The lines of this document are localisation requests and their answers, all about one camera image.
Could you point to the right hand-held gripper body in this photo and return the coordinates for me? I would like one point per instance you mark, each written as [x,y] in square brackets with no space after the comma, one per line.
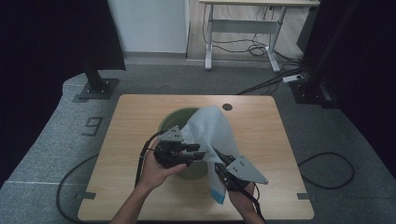
[246,172]

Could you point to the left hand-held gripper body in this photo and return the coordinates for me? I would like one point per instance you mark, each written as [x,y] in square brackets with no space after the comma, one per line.
[169,149]

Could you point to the white plastic bin bag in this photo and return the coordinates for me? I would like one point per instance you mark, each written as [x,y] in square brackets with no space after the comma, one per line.
[210,130]

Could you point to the green bowl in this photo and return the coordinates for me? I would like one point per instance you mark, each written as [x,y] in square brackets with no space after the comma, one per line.
[174,119]

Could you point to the person's right hand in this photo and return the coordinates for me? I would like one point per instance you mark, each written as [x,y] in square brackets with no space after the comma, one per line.
[243,199]

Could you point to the person's left hand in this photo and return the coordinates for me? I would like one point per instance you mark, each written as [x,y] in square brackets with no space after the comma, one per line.
[154,174]

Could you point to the grey tape strip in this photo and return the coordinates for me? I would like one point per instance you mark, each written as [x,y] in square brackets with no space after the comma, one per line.
[85,195]
[303,196]

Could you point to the black tape floor marking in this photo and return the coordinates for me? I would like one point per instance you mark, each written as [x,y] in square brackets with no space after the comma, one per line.
[92,126]

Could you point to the white power strip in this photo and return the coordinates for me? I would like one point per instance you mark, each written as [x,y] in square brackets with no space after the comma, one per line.
[292,78]

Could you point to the dark curtain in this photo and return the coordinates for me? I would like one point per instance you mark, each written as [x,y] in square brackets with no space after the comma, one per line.
[40,46]
[367,62]

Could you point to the white metal frame desk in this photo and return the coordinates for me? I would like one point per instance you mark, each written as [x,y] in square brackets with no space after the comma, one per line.
[243,26]

